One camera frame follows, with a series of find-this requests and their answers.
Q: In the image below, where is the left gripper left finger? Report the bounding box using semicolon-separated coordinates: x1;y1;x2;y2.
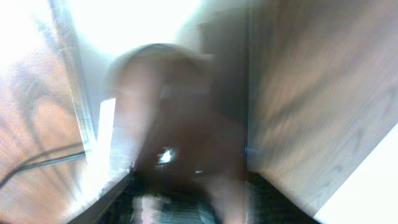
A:
68;171;135;224

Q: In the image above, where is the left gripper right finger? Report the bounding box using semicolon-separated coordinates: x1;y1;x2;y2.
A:
246;172;319;224

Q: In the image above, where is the black charger cable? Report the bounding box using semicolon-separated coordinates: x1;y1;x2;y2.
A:
0;142;86;189

